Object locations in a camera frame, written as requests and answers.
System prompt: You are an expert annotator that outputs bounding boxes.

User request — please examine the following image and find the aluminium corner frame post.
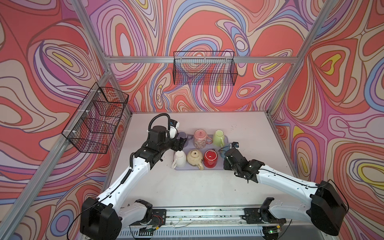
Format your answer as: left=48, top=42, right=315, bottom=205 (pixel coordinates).
left=266, top=1, right=338, bottom=117

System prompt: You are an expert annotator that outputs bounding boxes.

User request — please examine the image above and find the purple mug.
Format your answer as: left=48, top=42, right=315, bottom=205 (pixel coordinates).
left=178, top=132, right=194, bottom=148

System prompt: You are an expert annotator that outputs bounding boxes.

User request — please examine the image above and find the black wire basket back wall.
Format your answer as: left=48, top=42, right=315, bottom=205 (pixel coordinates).
left=173, top=50, right=238, bottom=86

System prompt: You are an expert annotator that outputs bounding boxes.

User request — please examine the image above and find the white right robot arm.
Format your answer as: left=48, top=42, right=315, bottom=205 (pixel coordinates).
left=225, top=148, right=349, bottom=236

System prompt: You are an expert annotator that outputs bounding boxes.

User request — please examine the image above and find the beige speckled mug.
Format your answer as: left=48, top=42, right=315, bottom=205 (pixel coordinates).
left=187, top=149, right=204, bottom=171

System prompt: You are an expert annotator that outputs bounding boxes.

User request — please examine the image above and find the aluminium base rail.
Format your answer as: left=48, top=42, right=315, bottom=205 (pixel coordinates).
left=125, top=205, right=319, bottom=232

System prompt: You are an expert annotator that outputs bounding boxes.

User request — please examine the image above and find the lavender plastic tray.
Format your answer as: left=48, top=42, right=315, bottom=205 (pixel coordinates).
left=174, top=132, right=229, bottom=171

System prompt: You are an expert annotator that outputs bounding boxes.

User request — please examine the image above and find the white mug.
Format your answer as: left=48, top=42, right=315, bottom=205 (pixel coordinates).
left=172, top=151, right=187, bottom=169

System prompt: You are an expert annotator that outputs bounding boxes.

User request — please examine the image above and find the light green mug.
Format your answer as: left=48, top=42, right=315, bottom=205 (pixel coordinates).
left=212, top=130, right=225, bottom=148

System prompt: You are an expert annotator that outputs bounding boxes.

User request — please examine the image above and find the blue flowered mug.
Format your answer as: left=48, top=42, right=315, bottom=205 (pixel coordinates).
left=218, top=146, right=231, bottom=159

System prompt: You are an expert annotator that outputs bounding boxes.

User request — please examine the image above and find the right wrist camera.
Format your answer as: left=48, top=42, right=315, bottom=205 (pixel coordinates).
left=231, top=142, right=240, bottom=149

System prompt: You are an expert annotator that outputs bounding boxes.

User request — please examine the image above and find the pink patterned mug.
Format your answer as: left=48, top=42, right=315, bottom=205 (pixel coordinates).
left=194, top=129, right=213, bottom=149

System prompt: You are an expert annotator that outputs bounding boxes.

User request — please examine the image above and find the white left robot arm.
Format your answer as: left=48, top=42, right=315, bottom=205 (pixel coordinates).
left=78, top=113, right=187, bottom=240

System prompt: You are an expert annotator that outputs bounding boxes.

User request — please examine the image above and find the red mug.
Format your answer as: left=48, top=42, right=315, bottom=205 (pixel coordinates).
left=203, top=150, right=218, bottom=169

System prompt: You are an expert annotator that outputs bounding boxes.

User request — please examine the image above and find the black wire basket left wall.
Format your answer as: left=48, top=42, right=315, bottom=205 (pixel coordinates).
left=62, top=83, right=129, bottom=154

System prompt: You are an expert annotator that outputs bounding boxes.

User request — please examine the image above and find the black wire basket wall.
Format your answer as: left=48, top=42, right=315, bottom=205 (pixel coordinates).
left=62, top=83, right=129, bottom=154
left=173, top=50, right=238, bottom=86

